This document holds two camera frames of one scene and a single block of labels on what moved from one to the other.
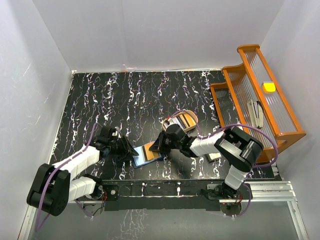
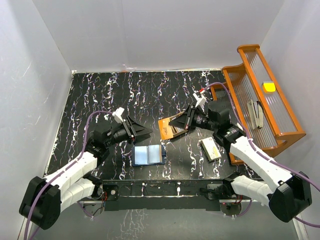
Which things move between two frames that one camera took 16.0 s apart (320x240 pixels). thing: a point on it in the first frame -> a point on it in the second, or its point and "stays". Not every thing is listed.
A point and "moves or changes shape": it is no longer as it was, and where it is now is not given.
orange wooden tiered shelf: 251,101 stays
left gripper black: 127,151 -> 136,131
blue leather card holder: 145,156 moves or changes shape
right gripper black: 158,145 -> 185,121
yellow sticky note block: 269,87 stays
